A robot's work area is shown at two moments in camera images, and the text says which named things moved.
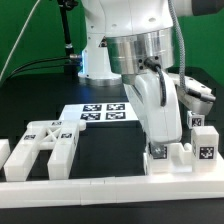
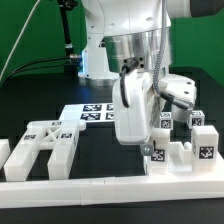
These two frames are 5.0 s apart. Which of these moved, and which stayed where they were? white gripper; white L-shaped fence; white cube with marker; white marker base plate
Moved: white gripper
Stayed: white marker base plate; white L-shaped fence; white cube with marker
